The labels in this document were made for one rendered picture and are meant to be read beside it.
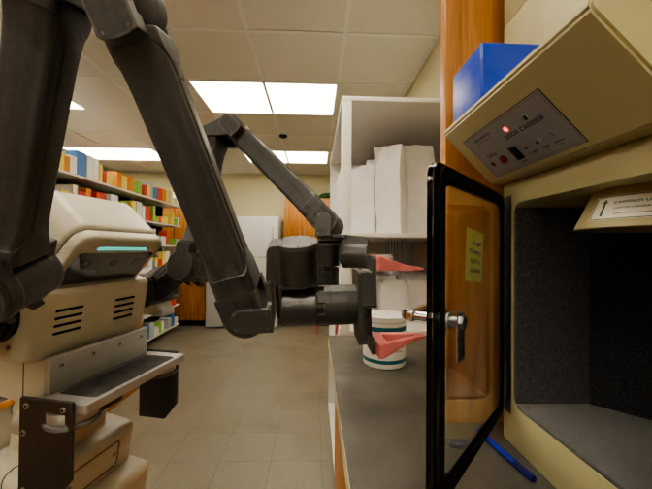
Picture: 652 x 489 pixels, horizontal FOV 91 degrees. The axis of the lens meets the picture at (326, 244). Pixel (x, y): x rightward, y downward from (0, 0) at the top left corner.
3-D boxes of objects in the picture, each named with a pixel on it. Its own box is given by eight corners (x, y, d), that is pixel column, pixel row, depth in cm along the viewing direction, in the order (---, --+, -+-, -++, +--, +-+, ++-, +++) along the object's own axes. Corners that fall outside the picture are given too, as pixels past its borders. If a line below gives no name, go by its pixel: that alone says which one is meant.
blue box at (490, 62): (506, 127, 58) (506, 79, 58) (546, 102, 48) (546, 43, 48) (452, 126, 58) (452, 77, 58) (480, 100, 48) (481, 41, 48)
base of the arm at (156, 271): (161, 274, 92) (128, 277, 80) (181, 257, 91) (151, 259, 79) (177, 298, 91) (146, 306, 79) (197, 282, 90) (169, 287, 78)
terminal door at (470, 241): (503, 412, 58) (503, 194, 59) (432, 515, 36) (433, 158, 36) (498, 410, 59) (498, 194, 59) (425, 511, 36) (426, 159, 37)
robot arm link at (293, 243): (243, 304, 50) (231, 335, 42) (235, 234, 47) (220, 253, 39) (318, 300, 51) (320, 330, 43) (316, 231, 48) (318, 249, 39)
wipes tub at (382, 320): (399, 354, 105) (400, 309, 105) (411, 370, 91) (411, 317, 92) (359, 354, 104) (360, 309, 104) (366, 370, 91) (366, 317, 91)
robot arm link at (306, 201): (237, 144, 93) (213, 124, 83) (250, 129, 92) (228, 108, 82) (334, 244, 78) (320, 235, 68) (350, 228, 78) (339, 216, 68)
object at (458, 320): (468, 359, 39) (468, 311, 39) (461, 364, 37) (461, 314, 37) (451, 355, 40) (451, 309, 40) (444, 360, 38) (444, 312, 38)
